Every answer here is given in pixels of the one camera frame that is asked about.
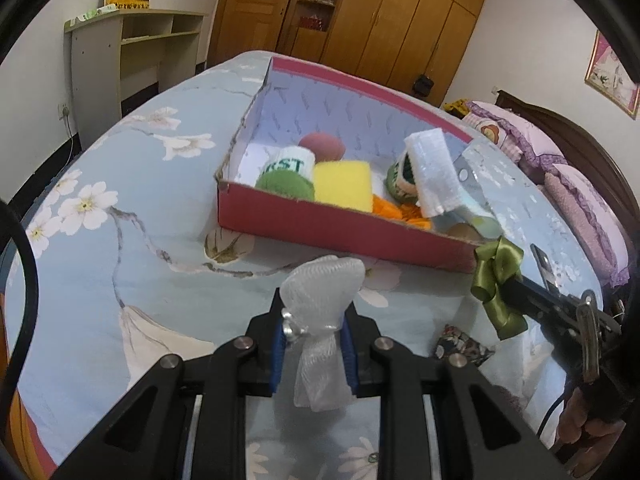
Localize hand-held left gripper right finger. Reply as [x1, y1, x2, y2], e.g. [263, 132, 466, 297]
[342, 300, 571, 480]

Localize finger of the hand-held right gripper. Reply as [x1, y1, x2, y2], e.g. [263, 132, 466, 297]
[507, 275, 583, 323]

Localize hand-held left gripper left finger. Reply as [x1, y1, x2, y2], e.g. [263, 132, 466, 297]
[50, 287, 287, 480]

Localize green satin ribbon bow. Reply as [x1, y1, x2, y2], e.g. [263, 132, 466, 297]
[471, 236, 528, 341]

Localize white sheer ribbon bow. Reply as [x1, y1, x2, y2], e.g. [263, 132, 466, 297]
[280, 255, 366, 411]

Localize pink cardboard box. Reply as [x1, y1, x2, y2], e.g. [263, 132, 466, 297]
[215, 56, 506, 275]

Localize white towel pack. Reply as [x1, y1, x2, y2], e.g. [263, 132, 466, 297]
[404, 130, 467, 217]

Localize yellow sponge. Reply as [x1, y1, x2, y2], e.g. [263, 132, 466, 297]
[314, 161, 374, 211]

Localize maroon ball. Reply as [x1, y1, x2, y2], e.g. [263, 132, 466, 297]
[300, 132, 346, 162]

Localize person's right hand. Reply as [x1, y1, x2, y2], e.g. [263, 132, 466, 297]
[555, 385, 626, 462]

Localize silver metal spring clip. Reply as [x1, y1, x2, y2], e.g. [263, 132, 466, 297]
[575, 290, 601, 383]

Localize dark flat device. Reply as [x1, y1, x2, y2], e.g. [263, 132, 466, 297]
[529, 243, 561, 292]

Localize dark patterned triangular pouch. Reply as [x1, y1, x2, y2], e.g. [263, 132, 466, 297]
[432, 325, 493, 367]

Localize purple frilled pillow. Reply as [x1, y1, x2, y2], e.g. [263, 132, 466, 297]
[544, 162, 632, 287]
[467, 100, 567, 172]

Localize dark wooden headboard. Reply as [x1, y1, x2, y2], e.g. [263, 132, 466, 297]
[495, 90, 640, 241]

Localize blue floral bed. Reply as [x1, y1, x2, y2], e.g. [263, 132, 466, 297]
[0, 50, 621, 480]

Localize cartoon print pillow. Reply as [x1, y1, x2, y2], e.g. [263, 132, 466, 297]
[462, 112, 507, 147]

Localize wooden wardrobe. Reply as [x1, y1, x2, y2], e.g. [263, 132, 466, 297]
[275, 0, 488, 107]

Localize wooden door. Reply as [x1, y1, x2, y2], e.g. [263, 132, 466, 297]
[207, 0, 301, 67]

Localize pale green shelf desk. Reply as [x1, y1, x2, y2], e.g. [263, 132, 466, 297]
[64, 10, 208, 128]

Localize green white book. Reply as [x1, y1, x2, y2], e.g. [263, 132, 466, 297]
[72, 4, 121, 23]

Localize black thin cable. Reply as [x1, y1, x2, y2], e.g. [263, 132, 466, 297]
[537, 387, 571, 448]

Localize framed wall picture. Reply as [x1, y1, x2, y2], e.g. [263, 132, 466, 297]
[585, 30, 640, 121]

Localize black braided cable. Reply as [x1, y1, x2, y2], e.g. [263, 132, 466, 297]
[0, 199, 40, 406]

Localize white power cord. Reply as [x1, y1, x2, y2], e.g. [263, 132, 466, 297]
[64, 117, 84, 162]

